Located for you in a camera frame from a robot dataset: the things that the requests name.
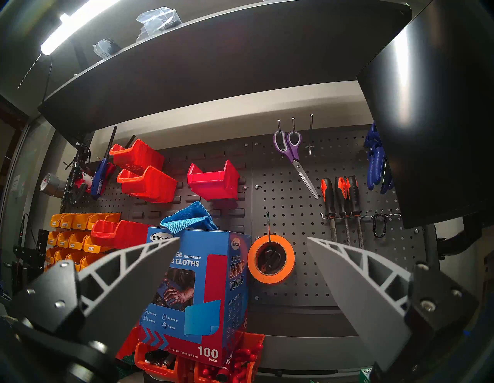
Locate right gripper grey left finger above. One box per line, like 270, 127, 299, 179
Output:
12, 238, 180, 350

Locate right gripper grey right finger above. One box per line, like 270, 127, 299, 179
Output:
307, 237, 479, 373

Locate blue cleaning cloths box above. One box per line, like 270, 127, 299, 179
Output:
138, 227, 252, 367

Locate red white hand tool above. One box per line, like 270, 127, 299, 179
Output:
75, 172, 95, 193

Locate red plastic bin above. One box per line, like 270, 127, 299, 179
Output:
91, 220, 151, 249
193, 332, 266, 383
109, 139, 165, 176
117, 166, 179, 203
116, 326, 140, 361
187, 159, 240, 201
133, 340, 184, 383

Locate black carabiner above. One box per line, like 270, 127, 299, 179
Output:
371, 214, 387, 239

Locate blue microfiber cloth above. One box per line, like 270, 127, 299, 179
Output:
160, 201, 218, 235

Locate black metal fixture stand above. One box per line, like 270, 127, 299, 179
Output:
12, 214, 49, 294

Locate orange black screwdriver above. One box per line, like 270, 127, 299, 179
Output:
320, 178, 338, 244
347, 176, 365, 249
335, 176, 352, 247

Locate orange tape roll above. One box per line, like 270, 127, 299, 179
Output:
247, 234, 296, 285

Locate blue utility lighter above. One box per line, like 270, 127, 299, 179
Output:
91, 125, 118, 199

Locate black metal clamp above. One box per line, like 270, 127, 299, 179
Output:
62, 141, 91, 213

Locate dark plastic bag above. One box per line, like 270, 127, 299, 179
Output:
93, 39, 122, 58

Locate dark overhead shelf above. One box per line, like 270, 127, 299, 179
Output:
39, 0, 411, 136

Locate clear plastic bag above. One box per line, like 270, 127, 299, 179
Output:
136, 7, 182, 37

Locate white LED light strip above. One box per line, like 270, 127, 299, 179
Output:
41, 0, 120, 56

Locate dark pegboard wall panel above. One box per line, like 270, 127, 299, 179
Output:
58, 124, 425, 336

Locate black monitor mount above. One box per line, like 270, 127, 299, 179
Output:
434, 214, 487, 260

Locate grey duct tape roll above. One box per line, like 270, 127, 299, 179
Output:
40, 173, 68, 199

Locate purple handled scissors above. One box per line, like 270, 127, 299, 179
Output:
273, 129, 320, 200

